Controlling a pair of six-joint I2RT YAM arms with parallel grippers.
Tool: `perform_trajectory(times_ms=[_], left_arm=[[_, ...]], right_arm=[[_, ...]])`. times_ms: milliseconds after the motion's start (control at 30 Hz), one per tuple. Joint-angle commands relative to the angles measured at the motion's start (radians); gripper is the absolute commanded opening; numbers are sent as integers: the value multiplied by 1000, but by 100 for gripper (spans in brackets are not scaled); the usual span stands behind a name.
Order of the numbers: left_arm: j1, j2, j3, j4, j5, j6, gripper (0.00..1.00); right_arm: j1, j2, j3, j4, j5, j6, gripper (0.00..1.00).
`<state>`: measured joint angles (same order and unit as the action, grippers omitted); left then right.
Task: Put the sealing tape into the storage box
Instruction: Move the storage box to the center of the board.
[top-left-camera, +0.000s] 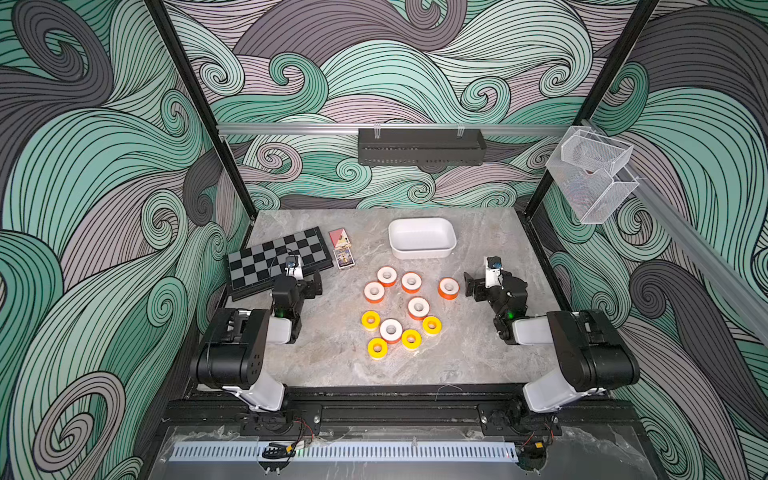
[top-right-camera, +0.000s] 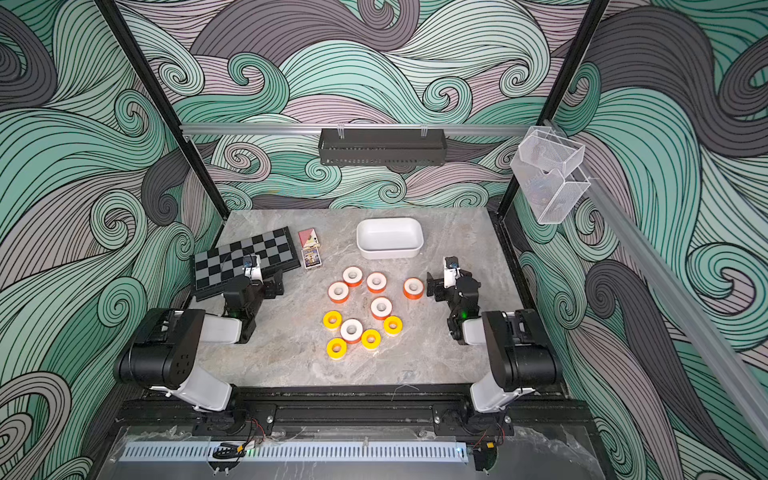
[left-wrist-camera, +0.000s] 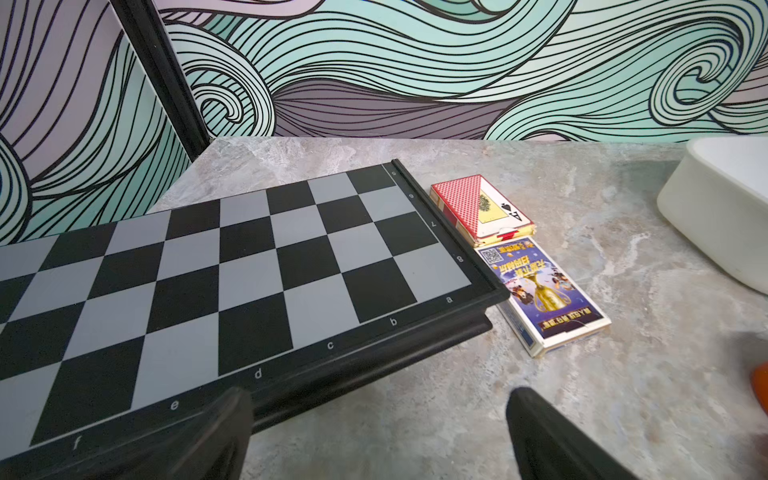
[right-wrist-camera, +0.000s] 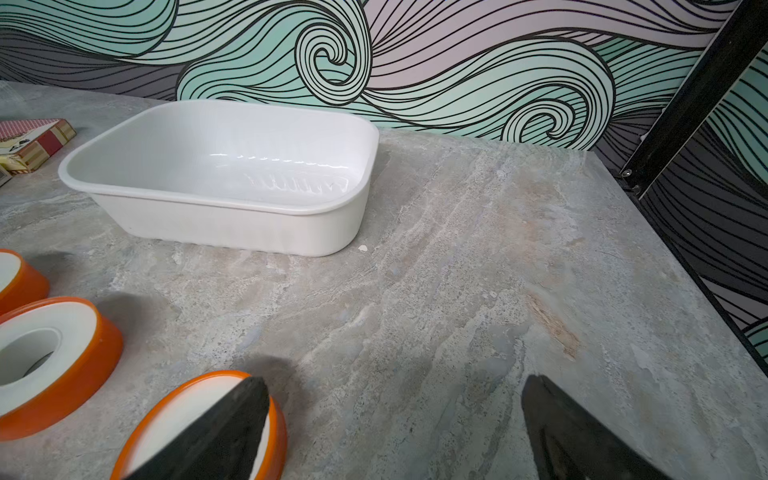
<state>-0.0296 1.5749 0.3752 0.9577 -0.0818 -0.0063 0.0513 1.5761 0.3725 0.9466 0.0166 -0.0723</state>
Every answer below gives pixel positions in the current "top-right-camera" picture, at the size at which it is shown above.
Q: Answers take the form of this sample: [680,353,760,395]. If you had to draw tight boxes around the orange tape roll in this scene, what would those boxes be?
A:
[342,266,364,288]
[403,277,425,300]
[340,318,364,344]
[366,271,387,294]
[370,296,393,320]
[327,281,350,304]

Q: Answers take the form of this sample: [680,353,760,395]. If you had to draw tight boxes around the yellow tape roll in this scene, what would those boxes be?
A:
[361,329,382,351]
[384,315,404,337]
[326,338,348,361]
[323,310,343,331]

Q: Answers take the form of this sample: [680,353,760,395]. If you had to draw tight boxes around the white storage box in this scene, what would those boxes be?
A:
[356,217,425,260]

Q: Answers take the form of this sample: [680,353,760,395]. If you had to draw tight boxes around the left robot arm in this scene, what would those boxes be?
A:
[114,267,285,412]

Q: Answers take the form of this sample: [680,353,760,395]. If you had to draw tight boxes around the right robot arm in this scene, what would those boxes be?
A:
[426,269,562,413]

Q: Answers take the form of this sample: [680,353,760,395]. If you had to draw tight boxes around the blue playing card box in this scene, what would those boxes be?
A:
[302,246,322,269]

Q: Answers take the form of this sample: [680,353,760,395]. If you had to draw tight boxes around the red playing card box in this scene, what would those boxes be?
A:
[298,228,320,249]

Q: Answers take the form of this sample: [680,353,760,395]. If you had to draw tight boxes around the clear acrylic box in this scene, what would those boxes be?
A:
[511,126,591,225]

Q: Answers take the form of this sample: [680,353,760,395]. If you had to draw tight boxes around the black grey chessboard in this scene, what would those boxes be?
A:
[193,227,300,300]

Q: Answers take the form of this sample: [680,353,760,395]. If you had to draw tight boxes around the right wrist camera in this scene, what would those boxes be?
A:
[443,256,461,288]

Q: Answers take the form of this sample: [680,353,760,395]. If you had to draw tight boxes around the black wall shelf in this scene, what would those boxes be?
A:
[318,127,448,171]

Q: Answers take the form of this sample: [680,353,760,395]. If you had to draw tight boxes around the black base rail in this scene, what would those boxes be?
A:
[116,384,597,440]

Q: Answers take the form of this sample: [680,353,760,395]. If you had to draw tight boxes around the white slotted cable duct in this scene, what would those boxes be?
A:
[117,440,469,464]

